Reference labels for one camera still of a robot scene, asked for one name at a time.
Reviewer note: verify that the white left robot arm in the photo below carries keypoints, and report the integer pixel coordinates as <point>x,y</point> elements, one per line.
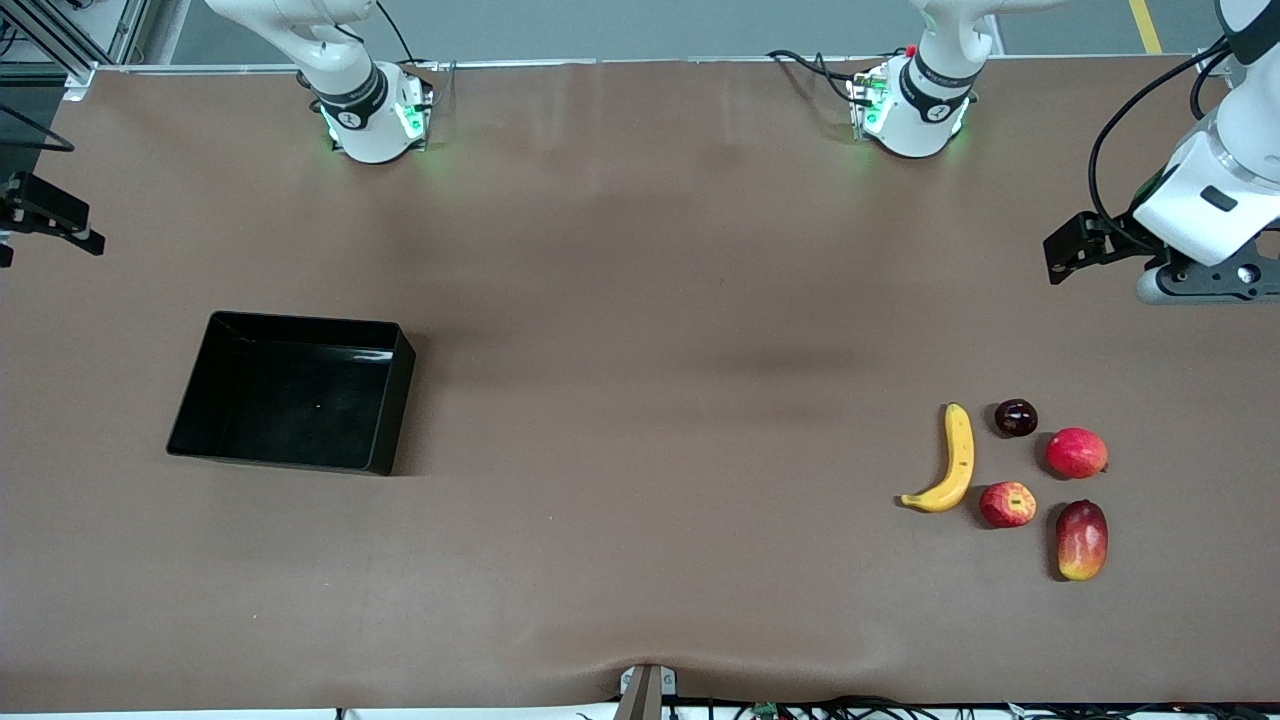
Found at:
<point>915,125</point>

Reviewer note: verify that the brown table mat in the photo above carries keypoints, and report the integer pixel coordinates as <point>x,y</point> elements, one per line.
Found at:
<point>640,250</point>

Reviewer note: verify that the black plastic box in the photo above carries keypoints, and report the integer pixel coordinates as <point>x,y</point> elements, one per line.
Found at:
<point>290,400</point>

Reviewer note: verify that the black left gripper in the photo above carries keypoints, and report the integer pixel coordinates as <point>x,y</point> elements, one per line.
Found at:
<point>1118,238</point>

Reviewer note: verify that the dark red plum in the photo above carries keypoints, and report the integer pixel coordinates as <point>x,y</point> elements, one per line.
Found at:
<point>1016,418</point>

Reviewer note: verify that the yellow banana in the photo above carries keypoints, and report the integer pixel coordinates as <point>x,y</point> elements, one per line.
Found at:
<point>962,450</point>

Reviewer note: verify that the aluminium frame profile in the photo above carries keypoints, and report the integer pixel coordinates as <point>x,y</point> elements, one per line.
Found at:
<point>120,30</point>

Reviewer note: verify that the metal camera pole bracket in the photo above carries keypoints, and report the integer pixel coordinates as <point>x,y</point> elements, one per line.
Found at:
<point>645,695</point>

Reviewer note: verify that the red yellow apple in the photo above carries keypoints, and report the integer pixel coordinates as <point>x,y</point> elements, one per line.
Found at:
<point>1007,505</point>

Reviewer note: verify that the round red peach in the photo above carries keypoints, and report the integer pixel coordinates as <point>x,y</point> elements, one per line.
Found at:
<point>1075,453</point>

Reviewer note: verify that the red yellow mango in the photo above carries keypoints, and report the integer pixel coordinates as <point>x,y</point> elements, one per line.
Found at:
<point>1082,540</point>

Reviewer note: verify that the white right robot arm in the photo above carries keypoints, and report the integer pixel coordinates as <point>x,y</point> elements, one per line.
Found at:
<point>370,130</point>

